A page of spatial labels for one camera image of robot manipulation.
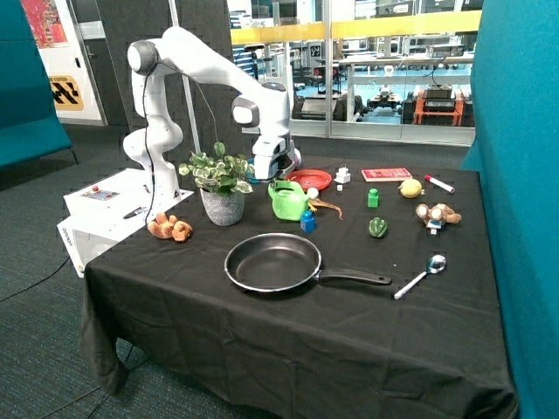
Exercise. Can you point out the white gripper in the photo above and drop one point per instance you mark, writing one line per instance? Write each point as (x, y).
(274, 156)

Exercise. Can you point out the green toy watering can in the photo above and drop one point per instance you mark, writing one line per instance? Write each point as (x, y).
(290, 201)

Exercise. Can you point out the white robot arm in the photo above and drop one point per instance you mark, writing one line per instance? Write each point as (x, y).
(179, 53)

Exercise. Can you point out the red plastic plate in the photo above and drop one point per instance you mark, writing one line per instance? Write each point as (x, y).
(310, 178)

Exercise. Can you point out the potted plant in grey pot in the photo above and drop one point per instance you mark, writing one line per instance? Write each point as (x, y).
(223, 182)

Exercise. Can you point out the pink purple plush ball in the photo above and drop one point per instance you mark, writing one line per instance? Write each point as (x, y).
(296, 158)

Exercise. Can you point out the blue plastic cup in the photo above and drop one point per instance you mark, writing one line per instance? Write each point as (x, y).
(251, 178)

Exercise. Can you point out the orange toy lizard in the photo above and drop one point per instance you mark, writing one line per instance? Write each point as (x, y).
(314, 204)

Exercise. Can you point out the white power adapter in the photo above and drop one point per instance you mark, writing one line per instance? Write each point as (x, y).
(342, 175)

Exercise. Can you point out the blue toy block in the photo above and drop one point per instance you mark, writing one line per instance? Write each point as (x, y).
(307, 221)

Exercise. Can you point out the red book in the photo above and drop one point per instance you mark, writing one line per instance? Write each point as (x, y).
(386, 174)

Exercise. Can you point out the green toy block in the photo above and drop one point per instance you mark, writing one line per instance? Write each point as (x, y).
(373, 198)

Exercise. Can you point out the black frying pan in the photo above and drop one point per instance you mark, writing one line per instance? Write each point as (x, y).
(278, 262)

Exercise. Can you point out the green toy pepper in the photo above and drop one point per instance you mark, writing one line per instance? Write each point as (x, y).
(377, 227)

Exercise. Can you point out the orange plush toy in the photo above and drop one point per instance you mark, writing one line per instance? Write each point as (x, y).
(167, 227)

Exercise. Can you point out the yellow lemon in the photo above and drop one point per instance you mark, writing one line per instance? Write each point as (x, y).
(411, 188)

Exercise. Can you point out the red white marker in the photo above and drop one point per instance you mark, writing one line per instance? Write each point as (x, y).
(445, 186)

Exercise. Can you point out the brown plush monkey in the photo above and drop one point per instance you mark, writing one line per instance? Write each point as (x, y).
(437, 216)

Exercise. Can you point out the white robot control box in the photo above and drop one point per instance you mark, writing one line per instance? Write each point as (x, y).
(106, 212)

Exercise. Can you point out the black tablecloth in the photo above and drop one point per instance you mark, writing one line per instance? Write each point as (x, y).
(339, 351)

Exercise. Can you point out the yellow black sign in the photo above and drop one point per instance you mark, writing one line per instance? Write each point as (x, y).
(66, 93)

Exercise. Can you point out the teal sofa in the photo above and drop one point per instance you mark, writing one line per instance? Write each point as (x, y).
(30, 127)

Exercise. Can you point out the red poster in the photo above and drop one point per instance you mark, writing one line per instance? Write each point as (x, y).
(46, 26)

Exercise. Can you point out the metal spoon white handle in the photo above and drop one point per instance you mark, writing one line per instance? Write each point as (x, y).
(435, 264)

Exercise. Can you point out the teal partition wall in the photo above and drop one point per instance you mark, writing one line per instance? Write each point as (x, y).
(515, 150)

